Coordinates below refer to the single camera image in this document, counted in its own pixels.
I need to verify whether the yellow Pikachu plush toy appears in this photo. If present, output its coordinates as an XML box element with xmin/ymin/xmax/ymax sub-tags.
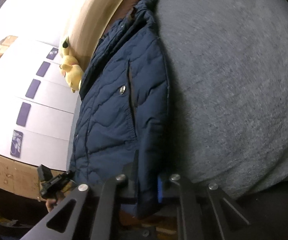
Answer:
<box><xmin>60</xmin><ymin>37</ymin><xmax>84</xmax><ymax>93</ymax></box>

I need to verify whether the cardboard box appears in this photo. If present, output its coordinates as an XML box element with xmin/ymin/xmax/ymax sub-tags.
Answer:
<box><xmin>0</xmin><ymin>147</ymin><xmax>65</xmax><ymax>202</ymax></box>

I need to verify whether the person's hand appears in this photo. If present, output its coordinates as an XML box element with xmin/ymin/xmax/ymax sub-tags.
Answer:
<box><xmin>46</xmin><ymin>191</ymin><xmax>70</xmax><ymax>213</ymax></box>

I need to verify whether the navy blue quilted jacket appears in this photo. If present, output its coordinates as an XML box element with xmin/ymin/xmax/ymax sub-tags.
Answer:
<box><xmin>69</xmin><ymin>0</ymin><xmax>169</xmax><ymax>218</ymax></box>

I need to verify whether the beige rolled mattress bolster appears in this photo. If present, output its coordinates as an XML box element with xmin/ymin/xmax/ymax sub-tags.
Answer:
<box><xmin>68</xmin><ymin>0</ymin><xmax>124</xmax><ymax>70</ymax></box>

